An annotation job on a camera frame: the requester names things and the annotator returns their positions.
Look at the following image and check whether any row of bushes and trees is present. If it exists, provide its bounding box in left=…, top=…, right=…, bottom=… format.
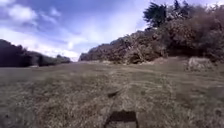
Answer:
left=79, top=0, right=224, bottom=66

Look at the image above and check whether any open grass field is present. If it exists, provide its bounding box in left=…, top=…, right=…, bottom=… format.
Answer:
left=0, top=56, right=224, bottom=128

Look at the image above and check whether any distant wood of trees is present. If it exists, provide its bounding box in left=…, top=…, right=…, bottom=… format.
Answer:
left=0, top=38, right=73, bottom=68

